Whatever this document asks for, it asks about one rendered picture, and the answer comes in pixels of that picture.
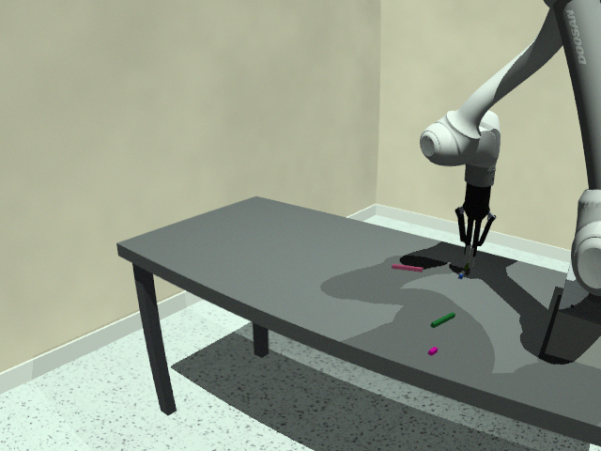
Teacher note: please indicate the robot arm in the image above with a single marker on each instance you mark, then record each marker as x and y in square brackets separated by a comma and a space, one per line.
[453, 139]

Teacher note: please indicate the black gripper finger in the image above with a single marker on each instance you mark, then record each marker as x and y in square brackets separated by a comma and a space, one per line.
[462, 231]
[476, 242]

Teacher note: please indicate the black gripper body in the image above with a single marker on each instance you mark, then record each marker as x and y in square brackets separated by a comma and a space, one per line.
[479, 196]

